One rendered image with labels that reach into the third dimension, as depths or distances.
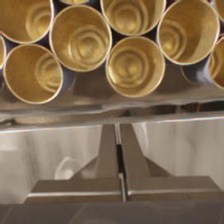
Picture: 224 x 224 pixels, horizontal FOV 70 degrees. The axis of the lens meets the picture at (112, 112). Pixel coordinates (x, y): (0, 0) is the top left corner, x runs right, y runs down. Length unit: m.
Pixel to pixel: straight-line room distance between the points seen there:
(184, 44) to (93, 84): 0.16
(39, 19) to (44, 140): 0.19
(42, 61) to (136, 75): 0.15
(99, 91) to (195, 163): 0.22
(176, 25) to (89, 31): 0.13
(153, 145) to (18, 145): 0.24
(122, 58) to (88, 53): 0.05
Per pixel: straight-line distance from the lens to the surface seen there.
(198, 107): 1.19
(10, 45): 0.24
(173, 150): 0.32
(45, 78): 0.29
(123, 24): 0.28
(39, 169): 0.34
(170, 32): 0.29
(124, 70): 0.27
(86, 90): 0.28
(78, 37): 0.28
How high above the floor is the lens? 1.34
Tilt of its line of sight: 77 degrees down
